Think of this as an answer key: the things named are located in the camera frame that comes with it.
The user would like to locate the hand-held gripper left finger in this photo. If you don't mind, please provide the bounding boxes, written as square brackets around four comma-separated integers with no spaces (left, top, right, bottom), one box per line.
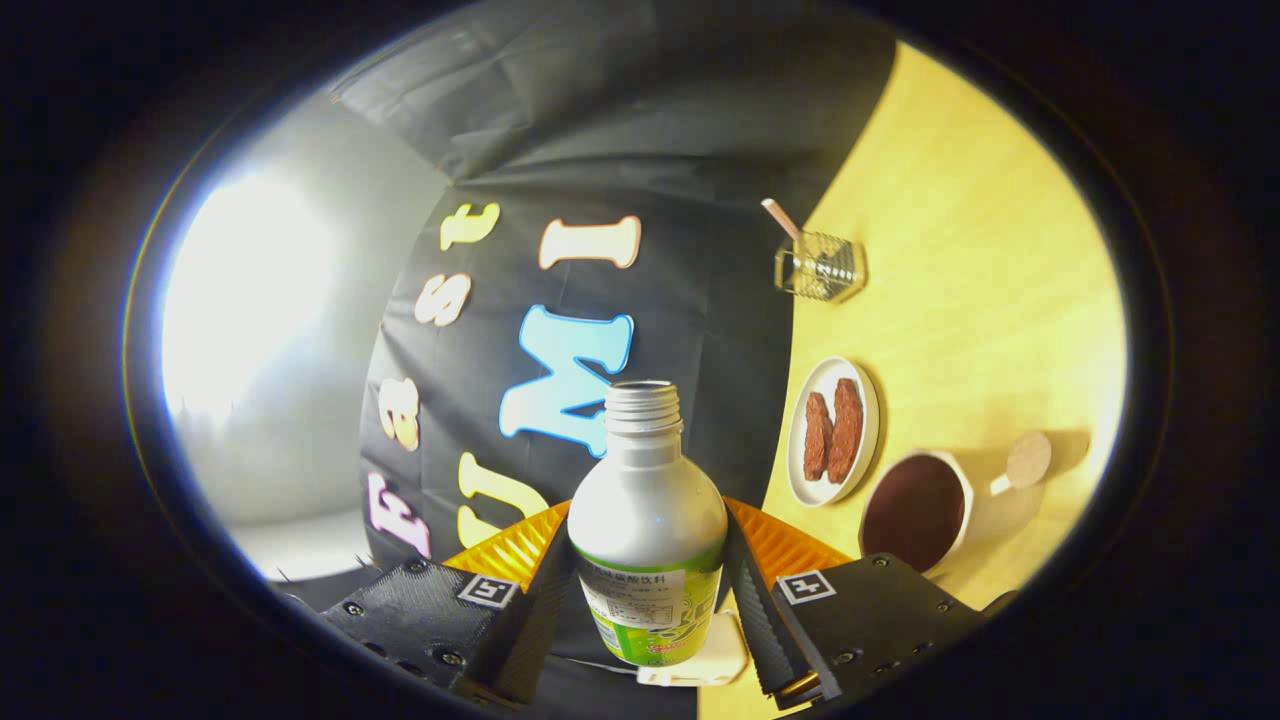
[320,500,576,711]

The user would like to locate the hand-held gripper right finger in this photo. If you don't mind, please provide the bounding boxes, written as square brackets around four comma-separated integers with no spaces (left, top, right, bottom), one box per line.
[722,498,1013,711]

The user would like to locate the silver bottle with green label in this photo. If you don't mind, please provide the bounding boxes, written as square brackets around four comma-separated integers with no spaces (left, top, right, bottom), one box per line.
[566,380,729,668]

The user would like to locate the white cup with wooden handle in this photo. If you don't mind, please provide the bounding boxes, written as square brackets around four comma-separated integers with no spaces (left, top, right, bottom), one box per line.
[860,430,1054,579]

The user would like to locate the white toaster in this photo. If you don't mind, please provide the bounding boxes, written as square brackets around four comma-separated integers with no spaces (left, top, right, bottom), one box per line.
[637,610,751,688]

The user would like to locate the brown food piece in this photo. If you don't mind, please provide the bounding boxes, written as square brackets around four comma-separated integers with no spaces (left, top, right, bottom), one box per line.
[826,377,865,485]
[803,391,834,482]

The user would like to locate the white oval plate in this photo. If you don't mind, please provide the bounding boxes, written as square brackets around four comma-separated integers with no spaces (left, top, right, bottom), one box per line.
[786,356,881,508]

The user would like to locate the striped straw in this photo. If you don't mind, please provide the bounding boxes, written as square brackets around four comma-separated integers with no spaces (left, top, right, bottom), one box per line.
[760,197,803,243]

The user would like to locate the wooden table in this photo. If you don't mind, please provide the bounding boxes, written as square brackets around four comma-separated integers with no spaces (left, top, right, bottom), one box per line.
[695,40,1129,720]

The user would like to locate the wire basket holder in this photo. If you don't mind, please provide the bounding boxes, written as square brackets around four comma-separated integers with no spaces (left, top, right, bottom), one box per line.
[773,230,869,304]

